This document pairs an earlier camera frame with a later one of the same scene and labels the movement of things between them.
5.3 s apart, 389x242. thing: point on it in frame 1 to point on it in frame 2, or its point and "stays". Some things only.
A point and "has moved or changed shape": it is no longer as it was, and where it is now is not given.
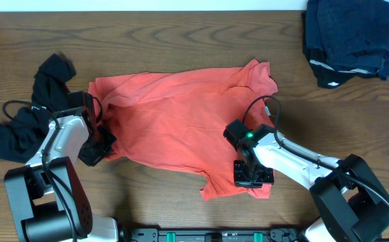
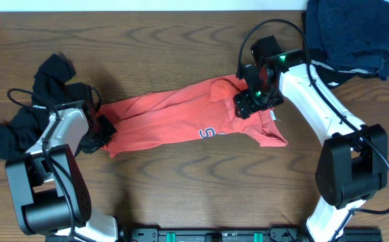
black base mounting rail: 157,234 stays
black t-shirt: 19,138 stays
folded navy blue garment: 355,35 stays
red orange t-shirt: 175,120 has moved or changed shape
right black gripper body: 254,176 to 260,98
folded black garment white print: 328,77 stays
